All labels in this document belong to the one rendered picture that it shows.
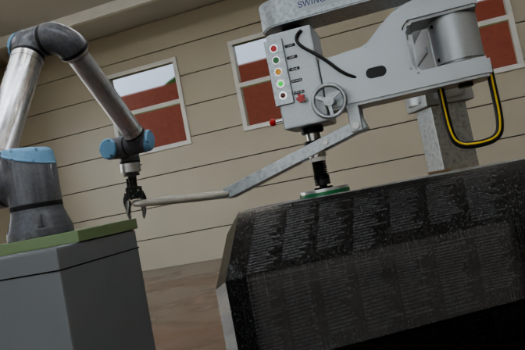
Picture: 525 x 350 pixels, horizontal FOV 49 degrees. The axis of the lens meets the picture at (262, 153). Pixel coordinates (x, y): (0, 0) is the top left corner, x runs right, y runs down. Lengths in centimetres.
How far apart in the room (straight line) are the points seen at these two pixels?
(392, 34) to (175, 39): 737
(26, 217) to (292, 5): 139
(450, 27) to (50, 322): 178
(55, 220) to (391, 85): 139
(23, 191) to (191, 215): 761
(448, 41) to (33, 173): 162
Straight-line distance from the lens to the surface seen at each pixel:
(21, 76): 215
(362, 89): 241
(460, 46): 243
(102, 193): 1007
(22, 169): 179
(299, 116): 243
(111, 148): 251
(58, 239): 168
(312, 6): 250
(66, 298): 159
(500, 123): 248
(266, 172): 251
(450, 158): 302
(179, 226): 942
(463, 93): 305
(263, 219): 230
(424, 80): 240
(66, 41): 220
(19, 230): 178
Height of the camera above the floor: 88
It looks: 4 degrees up
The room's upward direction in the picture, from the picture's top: 11 degrees counter-clockwise
